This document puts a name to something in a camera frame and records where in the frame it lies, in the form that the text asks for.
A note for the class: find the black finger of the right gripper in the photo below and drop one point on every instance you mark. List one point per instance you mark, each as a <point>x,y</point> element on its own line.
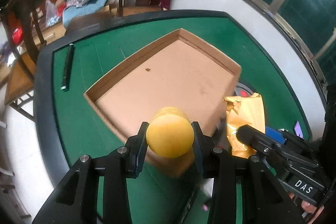
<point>258,141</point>

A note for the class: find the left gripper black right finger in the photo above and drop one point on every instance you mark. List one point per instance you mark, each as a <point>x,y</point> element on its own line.
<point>206,153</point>

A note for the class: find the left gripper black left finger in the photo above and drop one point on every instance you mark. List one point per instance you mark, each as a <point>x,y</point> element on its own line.
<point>137,148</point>

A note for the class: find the yellow round bottle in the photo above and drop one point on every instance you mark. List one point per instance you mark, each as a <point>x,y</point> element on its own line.
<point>170,133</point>

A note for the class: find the person's right hand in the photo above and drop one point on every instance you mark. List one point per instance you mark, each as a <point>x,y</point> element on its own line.
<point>312,211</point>

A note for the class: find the smartphone with lit screen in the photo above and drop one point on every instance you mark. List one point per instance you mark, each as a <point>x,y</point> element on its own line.
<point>298,130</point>

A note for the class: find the shallow cardboard box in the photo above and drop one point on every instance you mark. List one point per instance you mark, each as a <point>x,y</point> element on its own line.
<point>177,70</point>

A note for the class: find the black marker pen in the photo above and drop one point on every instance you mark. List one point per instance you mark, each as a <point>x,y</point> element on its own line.
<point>67,68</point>

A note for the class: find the wooden side table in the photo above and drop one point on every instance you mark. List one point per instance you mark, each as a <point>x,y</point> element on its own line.
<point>19,85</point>

